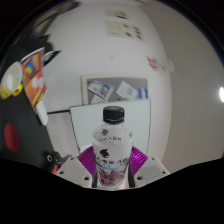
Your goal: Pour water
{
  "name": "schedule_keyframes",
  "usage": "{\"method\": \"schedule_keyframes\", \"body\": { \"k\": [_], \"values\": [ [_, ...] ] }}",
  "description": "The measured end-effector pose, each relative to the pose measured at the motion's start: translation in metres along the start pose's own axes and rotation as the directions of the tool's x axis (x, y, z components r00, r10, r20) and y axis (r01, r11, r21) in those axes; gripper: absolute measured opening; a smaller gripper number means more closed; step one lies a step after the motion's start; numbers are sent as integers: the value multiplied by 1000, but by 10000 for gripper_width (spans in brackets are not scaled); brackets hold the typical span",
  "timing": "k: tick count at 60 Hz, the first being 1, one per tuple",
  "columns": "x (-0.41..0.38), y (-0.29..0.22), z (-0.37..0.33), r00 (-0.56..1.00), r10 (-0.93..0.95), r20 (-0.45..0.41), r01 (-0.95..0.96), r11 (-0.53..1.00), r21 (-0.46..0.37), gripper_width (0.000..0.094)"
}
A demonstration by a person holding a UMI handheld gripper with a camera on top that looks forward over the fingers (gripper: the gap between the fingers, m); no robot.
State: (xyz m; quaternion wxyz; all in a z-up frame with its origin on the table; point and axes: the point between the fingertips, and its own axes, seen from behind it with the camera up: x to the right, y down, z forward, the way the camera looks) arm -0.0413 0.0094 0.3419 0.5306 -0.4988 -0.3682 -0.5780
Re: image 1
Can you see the grey framed notice board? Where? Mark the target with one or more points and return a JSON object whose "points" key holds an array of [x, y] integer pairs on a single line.
{"points": [[115, 90]]}

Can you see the clear black-capped drink bottle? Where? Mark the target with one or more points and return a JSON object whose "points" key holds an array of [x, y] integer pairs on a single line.
{"points": [[112, 150]]}

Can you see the whiteboard on black stand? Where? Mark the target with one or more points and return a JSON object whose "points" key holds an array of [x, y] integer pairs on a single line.
{"points": [[86, 123]]}

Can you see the colourful printed booklet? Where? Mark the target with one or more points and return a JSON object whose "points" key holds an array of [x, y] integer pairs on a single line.
{"points": [[35, 80]]}

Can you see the black and red device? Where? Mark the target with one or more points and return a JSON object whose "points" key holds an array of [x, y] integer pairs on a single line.
{"points": [[55, 161]]}

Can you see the large white wall poster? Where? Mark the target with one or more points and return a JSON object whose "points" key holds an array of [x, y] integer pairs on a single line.
{"points": [[125, 30]]}

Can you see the white and yellow mug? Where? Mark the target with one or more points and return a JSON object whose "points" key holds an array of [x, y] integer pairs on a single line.
{"points": [[11, 78]]}

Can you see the red wall floor sign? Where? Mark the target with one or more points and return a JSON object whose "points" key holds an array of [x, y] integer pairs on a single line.
{"points": [[158, 63]]}

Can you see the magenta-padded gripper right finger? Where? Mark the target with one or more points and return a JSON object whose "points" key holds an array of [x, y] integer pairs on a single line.
{"points": [[150, 170]]}

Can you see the small black flag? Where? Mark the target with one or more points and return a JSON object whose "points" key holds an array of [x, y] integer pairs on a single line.
{"points": [[50, 56]]}

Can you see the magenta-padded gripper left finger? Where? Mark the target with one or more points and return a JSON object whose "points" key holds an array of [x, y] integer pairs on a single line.
{"points": [[75, 170]]}

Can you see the flat round red coaster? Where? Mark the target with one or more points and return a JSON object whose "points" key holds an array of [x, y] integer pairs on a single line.
{"points": [[11, 137]]}

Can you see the small white wall poster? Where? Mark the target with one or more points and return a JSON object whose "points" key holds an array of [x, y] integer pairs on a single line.
{"points": [[116, 14]]}

